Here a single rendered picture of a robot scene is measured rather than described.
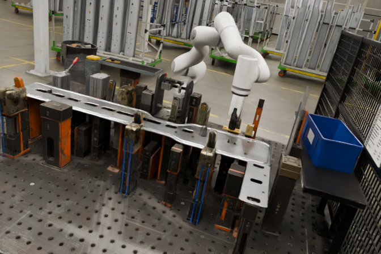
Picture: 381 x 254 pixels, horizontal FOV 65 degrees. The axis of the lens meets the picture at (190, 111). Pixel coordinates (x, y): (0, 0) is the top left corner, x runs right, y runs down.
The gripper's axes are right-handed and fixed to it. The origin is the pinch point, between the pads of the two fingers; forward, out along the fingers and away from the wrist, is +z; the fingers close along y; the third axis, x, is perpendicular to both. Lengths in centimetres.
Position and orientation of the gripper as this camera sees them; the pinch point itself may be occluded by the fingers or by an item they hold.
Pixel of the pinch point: (232, 124)
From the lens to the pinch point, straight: 137.8
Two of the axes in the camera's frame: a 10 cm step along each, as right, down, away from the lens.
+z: -1.6, 9.2, 3.6
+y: -2.8, 3.1, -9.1
